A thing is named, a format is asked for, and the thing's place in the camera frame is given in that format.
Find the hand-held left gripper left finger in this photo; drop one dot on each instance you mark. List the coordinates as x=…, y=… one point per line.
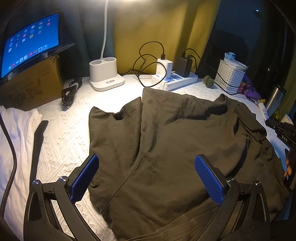
x=84, y=178

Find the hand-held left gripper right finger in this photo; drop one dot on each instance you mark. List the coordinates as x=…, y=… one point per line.
x=209, y=178

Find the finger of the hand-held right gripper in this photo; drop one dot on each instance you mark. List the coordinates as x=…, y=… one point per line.
x=283, y=135

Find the olive green t-shirt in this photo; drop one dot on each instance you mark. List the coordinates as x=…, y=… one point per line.
x=161, y=139

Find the person's right hand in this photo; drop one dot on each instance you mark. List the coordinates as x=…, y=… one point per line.
x=290, y=164

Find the white tube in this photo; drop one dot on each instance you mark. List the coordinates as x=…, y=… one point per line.
x=262, y=111

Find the steel tumbler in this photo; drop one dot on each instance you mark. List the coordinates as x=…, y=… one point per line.
x=274, y=99

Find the white cloth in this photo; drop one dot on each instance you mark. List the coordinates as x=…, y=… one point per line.
x=20, y=129

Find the white plastic basket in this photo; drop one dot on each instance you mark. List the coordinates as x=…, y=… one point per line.
x=229, y=76

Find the small green mossy lump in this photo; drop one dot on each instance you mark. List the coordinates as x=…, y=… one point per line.
x=208, y=82

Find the pack of face masks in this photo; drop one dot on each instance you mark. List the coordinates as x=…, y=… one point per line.
x=231, y=58

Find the white power strip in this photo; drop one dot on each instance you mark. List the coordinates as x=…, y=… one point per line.
x=182, y=83

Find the white gooseneck desk lamp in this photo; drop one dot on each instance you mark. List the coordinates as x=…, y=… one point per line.
x=104, y=76

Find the brown cardboard box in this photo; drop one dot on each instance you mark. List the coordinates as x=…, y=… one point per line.
x=30, y=88

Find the black charger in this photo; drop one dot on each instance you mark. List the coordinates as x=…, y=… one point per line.
x=183, y=66

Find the white charger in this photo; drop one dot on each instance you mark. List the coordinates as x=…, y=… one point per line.
x=164, y=68

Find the black power adapter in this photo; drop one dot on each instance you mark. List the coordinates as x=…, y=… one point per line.
x=190, y=56

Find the tablet with blue screen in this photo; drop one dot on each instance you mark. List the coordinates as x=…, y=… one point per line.
x=30, y=41

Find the dark curtain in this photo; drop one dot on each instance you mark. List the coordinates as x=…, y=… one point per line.
x=92, y=30

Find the yellow curtain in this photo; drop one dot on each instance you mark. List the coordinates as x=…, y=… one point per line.
x=161, y=25

